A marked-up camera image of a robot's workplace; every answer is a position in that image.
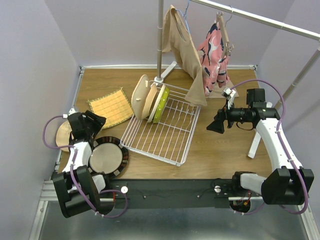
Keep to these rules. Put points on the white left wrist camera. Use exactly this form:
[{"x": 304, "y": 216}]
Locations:
[{"x": 72, "y": 111}]

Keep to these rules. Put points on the wooden clip hanger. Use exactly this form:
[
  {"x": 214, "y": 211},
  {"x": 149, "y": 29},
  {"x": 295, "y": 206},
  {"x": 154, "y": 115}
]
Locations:
[{"x": 227, "y": 46}]

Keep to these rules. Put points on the pink patterned hanging garment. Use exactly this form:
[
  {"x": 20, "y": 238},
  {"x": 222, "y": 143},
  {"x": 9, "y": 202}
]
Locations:
[{"x": 213, "y": 63}]

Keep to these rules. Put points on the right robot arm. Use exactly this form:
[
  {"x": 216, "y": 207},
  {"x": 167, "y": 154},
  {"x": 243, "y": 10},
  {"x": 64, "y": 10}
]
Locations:
[{"x": 289, "y": 182}]

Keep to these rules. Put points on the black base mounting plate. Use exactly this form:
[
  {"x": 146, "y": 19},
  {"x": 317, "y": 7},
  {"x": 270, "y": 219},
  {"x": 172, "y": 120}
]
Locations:
[{"x": 178, "y": 193}]

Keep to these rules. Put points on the beige hanging shirt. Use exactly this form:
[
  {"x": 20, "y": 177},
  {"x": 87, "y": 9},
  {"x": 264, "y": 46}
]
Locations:
[{"x": 176, "y": 39}]

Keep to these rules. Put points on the black rimmed silver plate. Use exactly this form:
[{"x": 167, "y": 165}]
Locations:
[{"x": 109, "y": 156}]

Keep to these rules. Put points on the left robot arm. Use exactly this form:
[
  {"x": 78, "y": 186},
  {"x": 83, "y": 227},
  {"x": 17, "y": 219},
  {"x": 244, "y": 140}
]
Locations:
[{"x": 76, "y": 188}]

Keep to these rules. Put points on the beige plate orange leaves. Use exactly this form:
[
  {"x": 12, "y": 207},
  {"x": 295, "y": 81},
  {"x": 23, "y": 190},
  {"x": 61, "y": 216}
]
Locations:
[{"x": 63, "y": 134}]

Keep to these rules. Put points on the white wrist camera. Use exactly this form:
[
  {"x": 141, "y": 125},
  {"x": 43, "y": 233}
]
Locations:
[
  {"x": 72, "y": 111},
  {"x": 230, "y": 95}
]

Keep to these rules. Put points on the cream green floral plate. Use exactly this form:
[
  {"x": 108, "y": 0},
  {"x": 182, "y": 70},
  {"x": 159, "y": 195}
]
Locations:
[{"x": 158, "y": 99}]

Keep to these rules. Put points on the white clothes rack frame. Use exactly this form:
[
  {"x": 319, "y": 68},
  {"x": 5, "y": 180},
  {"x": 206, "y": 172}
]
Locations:
[{"x": 161, "y": 75}]

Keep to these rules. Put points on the white wire dish rack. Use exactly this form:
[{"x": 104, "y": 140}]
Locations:
[{"x": 170, "y": 139}]

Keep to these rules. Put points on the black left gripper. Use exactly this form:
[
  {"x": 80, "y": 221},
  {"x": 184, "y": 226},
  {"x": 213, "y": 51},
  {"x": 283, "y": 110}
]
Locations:
[{"x": 98, "y": 121}]

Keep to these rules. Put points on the blue wire hanger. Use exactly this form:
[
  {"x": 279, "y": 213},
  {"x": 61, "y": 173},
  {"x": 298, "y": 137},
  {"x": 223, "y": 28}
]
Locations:
[{"x": 184, "y": 16}]

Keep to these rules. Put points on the green polka dot plate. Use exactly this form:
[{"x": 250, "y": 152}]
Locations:
[{"x": 161, "y": 105}]

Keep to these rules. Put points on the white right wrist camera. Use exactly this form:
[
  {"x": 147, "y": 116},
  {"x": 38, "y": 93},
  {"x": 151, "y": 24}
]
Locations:
[{"x": 230, "y": 95}]

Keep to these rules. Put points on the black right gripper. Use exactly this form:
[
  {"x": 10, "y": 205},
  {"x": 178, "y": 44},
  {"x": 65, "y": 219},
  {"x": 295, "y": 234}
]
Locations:
[{"x": 217, "y": 125}]

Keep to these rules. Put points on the yellow woven placemat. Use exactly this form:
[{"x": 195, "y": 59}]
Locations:
[{"x": 115, "y": 107}]

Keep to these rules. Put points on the bird pattern beige plate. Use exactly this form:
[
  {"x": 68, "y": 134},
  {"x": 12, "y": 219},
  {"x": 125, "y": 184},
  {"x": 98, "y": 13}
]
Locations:
[{"x": 149, "y": 100}]

